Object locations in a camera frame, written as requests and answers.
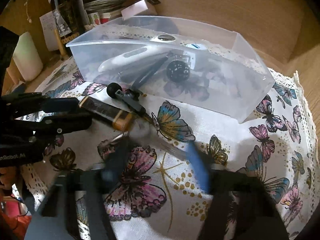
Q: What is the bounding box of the clear plastic storage box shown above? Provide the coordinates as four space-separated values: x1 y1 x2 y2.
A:
68 16 274 122

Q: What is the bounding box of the dark wine bottle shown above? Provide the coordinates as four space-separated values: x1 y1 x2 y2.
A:
50 0 85 46

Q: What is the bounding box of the small white blue device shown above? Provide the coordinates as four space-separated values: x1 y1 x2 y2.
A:
186 43 207 51

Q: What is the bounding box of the white butterfly print cloth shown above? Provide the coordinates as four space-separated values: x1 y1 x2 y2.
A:
17 24 317 240

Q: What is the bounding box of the brown and gold lighter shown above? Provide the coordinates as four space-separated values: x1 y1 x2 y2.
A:
79 96 135 132

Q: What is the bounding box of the black perforated round strainer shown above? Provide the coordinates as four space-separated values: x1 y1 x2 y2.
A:
166 60 190 83

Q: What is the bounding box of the white handheld thermometer device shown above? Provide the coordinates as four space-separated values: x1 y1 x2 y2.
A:
98 44 170 73

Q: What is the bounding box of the person's left hand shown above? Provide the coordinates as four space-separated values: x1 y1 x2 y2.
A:
0 167 17 190

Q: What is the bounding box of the small white cardboard box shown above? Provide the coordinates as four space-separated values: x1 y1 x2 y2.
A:
121 0 161 20

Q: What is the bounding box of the black clip-on microphone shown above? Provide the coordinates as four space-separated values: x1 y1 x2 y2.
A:
107 82 146 117

